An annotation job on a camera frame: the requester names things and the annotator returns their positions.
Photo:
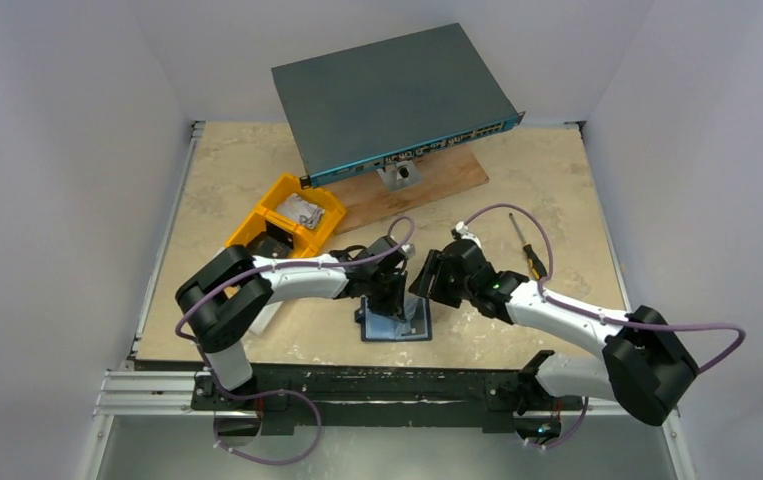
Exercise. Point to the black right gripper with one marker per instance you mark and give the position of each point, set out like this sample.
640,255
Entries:
430,279

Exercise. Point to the grey metal switch stand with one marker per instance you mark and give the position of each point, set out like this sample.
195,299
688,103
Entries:
400,175

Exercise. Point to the yellow black screwdriver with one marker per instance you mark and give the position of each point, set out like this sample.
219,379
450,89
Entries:
535,265

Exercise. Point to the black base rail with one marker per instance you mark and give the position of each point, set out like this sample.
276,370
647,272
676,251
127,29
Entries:
291,395

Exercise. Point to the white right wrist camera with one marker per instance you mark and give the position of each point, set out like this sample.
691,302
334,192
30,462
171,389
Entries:
461,231

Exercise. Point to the aluminium frame rail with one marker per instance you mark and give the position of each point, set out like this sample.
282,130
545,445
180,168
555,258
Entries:
145,393

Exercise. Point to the grey network switch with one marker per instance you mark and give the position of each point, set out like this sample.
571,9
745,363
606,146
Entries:
380,104

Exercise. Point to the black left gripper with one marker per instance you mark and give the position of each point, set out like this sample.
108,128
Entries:
394,306

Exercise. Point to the wooden board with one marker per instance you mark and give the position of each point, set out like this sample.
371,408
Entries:
375,196

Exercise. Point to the white plastic bin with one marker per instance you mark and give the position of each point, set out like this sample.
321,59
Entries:
261,322

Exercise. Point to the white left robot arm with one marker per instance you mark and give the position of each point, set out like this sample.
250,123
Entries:
222,300

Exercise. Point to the navy blue card holder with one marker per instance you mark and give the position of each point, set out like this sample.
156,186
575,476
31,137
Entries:
377,328

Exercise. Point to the yellow plastic bin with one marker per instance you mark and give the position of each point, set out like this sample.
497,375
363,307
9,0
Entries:
303,241

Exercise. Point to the grey cards in bin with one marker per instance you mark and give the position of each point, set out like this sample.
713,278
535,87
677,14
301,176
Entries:
300,211

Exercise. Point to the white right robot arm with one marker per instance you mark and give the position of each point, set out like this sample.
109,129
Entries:
635,360

